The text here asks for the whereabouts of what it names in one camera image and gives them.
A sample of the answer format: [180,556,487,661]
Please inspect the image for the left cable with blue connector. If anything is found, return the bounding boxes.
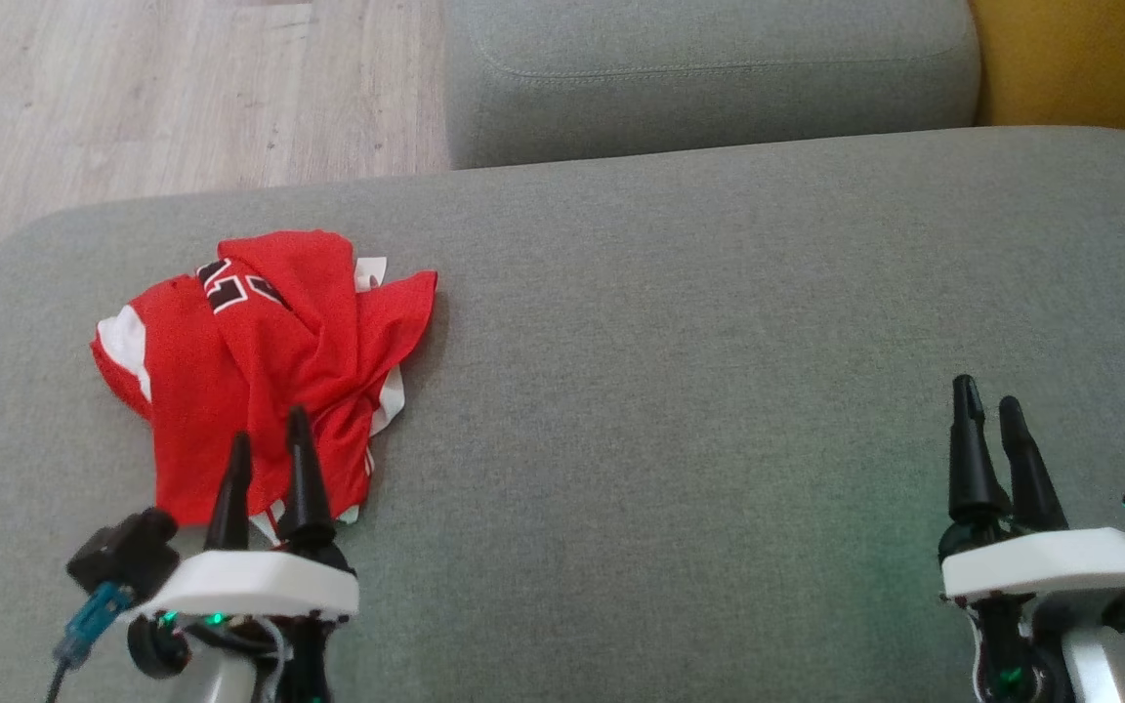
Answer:
[43,583,136,703]

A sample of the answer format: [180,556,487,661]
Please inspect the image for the red shorts with white stripe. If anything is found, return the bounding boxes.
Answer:
[90,276,375,528]

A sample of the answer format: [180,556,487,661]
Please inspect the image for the grey sofa seat cushion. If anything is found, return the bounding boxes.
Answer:
[443,0,981,172]

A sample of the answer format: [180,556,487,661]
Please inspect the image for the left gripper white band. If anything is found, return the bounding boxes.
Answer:
[126,405,360,703]

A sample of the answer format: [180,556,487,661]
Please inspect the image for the wide yellow sofa backrest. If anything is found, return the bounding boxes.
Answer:
[968,0,1125,153]

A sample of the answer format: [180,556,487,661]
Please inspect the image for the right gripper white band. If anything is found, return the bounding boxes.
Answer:
[941,375,1125,703]

